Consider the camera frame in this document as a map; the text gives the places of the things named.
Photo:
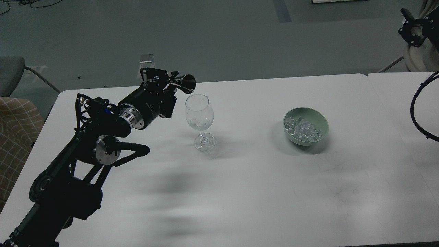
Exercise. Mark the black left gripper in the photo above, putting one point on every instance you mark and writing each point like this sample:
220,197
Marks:
155,97

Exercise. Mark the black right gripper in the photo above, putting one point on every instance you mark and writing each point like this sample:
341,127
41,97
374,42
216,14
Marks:
416,35

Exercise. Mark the steel cocktail jigger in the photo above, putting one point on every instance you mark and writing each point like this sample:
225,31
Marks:
186,83

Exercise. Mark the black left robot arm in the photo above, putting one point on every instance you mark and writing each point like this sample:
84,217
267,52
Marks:
71,186

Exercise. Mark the clear wine glass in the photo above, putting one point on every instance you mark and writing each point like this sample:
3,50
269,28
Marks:
200,116

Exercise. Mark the pile of clear ice cubes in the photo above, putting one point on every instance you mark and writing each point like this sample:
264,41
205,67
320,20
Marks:
302,129

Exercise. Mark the grey metal floor plate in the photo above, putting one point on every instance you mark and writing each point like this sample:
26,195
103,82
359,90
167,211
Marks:
147,58

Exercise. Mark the white adjacent table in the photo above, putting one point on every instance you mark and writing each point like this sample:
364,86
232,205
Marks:
396,91

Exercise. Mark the green ceramic bowl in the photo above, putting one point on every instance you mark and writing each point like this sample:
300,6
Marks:
312,116

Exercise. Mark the beige checkered cushion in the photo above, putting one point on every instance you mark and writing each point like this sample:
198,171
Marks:
20,126

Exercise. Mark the grey chair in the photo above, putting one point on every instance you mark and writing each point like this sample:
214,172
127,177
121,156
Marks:
11,72

